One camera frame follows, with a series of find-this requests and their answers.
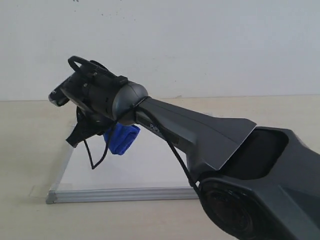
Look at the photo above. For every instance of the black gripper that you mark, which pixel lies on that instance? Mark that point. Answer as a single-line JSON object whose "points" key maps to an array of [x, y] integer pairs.
{"points": [[93, 118]]}

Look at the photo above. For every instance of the blue cloth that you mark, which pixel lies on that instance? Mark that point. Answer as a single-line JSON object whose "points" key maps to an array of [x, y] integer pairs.
{"points": [[122, 138]]}

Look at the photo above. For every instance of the dark grey Piper robot arm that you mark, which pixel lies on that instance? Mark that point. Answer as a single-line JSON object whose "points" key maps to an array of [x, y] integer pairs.
{"points": [[254, 182]]}

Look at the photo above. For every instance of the clear tape strip front left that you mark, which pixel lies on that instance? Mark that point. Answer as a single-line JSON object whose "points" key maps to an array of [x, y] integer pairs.
{"points": [[43, 192]]}

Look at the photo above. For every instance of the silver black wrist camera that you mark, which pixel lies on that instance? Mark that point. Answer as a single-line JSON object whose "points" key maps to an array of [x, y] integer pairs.
{"points": [[60, 96]]}

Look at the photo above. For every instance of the white board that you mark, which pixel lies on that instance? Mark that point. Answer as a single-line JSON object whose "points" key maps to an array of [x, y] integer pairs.
{"points": [[147, 171]]}

